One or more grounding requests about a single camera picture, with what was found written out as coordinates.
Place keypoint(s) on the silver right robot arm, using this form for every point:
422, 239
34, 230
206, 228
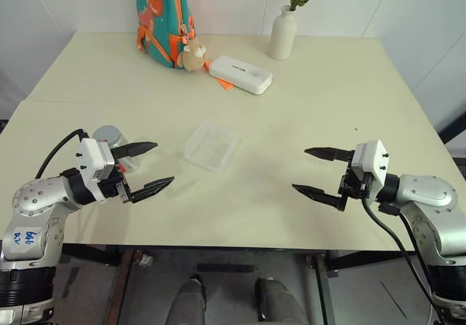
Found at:
429, 197

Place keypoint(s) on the white ceramic vase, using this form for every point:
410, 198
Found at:
282, 37

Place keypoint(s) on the dark furniture piece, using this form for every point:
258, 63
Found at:
455, 135

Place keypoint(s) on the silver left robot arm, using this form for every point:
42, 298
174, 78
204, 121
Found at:
36, 197

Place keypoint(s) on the black table frame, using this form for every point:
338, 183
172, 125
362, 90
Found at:
225, 249

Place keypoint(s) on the white label with blue writing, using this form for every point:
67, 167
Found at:
20, 243

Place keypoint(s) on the teal dinosaur backpack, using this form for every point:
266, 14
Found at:
160, 19

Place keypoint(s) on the white rectangular case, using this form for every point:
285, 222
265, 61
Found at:
242, 74

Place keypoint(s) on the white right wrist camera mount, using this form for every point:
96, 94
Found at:
373, 157

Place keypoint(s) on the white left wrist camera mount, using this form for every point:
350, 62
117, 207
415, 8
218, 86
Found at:
89, 157

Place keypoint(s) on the clear plastic container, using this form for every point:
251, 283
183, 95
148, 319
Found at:
211, 148

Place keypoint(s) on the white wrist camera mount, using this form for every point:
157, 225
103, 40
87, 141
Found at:
89, 157
373, 157

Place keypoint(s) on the clear plastic cup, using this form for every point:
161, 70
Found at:
132, 163

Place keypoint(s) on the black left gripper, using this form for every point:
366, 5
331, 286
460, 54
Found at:
111, 188

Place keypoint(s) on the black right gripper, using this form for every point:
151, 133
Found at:
355, 186

